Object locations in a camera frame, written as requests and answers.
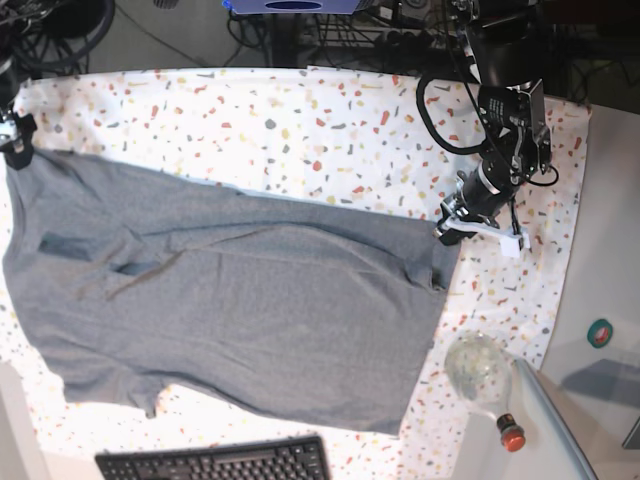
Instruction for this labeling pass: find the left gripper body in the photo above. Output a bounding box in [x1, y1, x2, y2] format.
[439, 167, 519, 224]

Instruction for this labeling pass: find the grey t-shirt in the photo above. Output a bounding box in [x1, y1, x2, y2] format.
[3, 151, 459, 434]

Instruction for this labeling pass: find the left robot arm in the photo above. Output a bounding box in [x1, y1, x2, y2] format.
[416, 1, 557, 251]

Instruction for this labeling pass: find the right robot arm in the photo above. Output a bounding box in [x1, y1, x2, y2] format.
[1, 1, 116, 171]

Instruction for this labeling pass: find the clear bottle with orange cap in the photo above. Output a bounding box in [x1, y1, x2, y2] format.
[444, 331, 526, 453]

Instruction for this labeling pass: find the terrazzo patterned tablecloth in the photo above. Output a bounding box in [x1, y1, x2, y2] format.
[1, 67, 591, 479]

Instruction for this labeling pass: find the green tape roll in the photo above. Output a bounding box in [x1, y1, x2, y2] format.
[586, 318, 614, 349]

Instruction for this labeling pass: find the grey metal bar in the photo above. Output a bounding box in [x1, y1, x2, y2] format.
[514, 359, 597, 479]

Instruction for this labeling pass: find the black keyboard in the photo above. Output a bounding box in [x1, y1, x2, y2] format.
[95, 436, 331, 480]

